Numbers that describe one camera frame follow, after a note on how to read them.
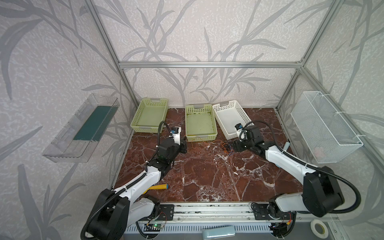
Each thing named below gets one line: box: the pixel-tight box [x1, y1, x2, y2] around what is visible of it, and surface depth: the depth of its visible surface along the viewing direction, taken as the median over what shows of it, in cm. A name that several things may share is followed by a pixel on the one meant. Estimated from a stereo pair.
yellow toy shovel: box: [142, 184, 169, 195], surface depth 82 cm
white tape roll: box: [310, 219, 329, 239], surface depth 70 cm
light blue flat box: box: [202, 226, 236, 240], surface depth 66 cm
